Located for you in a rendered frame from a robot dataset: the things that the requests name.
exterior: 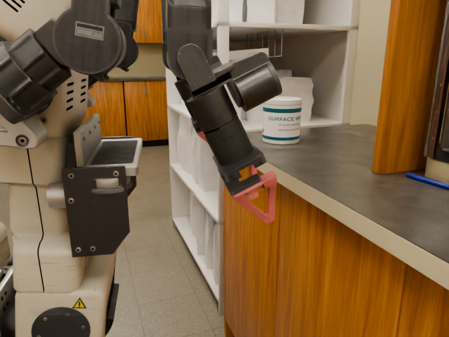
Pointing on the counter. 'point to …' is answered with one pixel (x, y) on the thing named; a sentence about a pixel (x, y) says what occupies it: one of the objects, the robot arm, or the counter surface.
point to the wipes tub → (282, 120)
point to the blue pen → (427, 180)
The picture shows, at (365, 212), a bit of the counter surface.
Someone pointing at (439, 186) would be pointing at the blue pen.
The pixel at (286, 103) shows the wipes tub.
